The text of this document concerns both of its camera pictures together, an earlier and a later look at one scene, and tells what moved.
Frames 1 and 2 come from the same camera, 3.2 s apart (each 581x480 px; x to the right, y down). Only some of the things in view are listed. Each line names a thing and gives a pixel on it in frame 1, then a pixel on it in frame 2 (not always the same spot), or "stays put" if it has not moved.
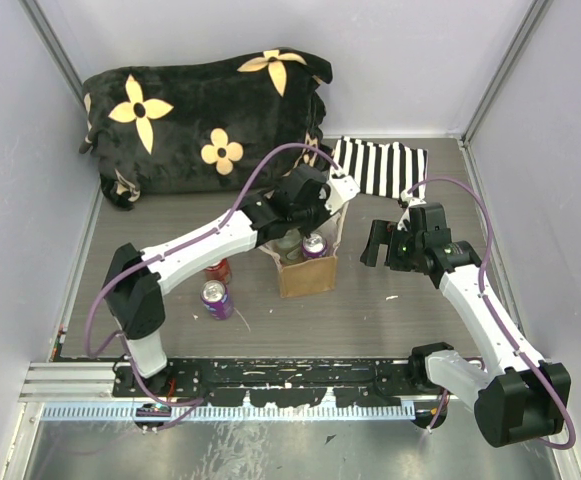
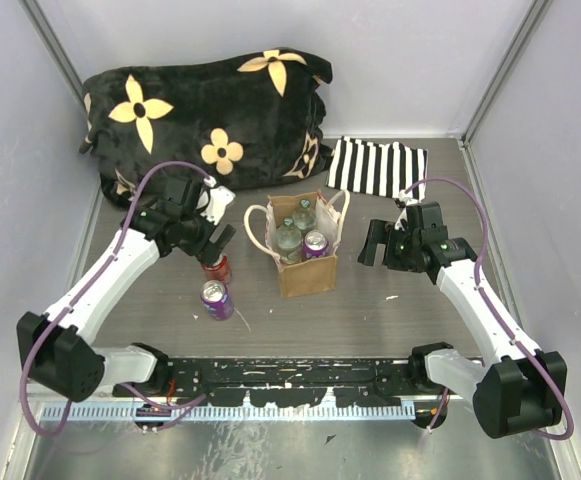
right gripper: (382, 233) stays put
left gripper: (325, 212) -> (215, 248)
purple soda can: (314, 246) stays put
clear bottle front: (291, 249) stays put
